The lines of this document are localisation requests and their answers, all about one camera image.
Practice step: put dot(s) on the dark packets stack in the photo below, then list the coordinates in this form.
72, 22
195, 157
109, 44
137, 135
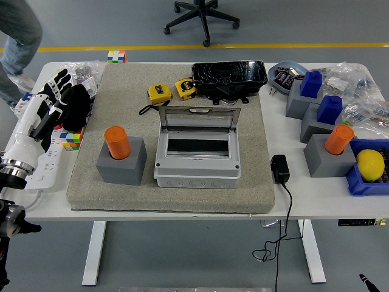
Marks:
386, 158

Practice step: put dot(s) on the black table control panel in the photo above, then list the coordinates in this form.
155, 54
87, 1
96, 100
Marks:
355, 222

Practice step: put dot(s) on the blue-grey dish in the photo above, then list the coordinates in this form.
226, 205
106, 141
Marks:
285, 64

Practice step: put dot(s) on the colourful puzzle cube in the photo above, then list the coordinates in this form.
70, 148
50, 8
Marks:
117, 57
73, 140

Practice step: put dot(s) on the blue plastic bin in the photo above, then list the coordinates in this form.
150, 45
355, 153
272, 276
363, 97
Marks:
355, 182

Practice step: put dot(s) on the white table leg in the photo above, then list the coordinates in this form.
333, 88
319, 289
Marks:
313, 252
94, 252

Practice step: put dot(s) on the grey block holder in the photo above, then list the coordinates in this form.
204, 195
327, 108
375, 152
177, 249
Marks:
296, 105
310, 127
319, 161

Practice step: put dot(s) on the blue block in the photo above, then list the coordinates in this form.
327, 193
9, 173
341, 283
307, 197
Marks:
311, 83
329, 111

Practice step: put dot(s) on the orange cylinder battery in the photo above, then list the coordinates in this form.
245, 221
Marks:
117, 143
338, 140

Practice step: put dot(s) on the clear bag of small parts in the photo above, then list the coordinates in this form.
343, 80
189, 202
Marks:
88, 72
367, 109

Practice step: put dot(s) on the small grey metal clip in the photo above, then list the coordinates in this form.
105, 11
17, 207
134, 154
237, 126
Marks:
272, 91

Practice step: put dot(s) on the clear bag with white label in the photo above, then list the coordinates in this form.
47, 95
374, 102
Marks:
335, 82

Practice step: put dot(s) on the small silver packet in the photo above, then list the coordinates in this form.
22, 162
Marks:
293, 71

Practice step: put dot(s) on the white power strip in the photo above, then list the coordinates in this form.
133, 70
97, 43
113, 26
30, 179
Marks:
50, 161

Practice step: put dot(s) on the black plastic tray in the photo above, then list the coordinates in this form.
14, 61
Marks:
228, 73

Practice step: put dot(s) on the grey-brown mat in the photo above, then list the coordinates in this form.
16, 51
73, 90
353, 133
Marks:
121, 100

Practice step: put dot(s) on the black power adapter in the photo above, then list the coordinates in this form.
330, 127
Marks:
279, 168

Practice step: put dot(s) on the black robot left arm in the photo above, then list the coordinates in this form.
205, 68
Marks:
13, 171

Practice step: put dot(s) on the yellow lemon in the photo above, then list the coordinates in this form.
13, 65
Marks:
370, 165

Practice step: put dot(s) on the black cloth glove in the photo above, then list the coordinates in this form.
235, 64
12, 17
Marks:
78, 106

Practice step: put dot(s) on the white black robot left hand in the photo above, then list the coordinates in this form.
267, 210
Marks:
28, 127

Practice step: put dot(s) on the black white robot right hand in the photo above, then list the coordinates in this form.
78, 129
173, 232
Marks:
367, 283

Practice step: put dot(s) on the person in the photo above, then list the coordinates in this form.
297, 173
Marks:
18, 30

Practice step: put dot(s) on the dark packets in dish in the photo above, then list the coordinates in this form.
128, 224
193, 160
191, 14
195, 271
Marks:
282, 78

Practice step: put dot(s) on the grey block with round hole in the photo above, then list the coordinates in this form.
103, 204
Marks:
121, 173

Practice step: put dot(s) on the grey electrical box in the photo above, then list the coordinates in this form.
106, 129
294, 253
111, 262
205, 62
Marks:
197, 179

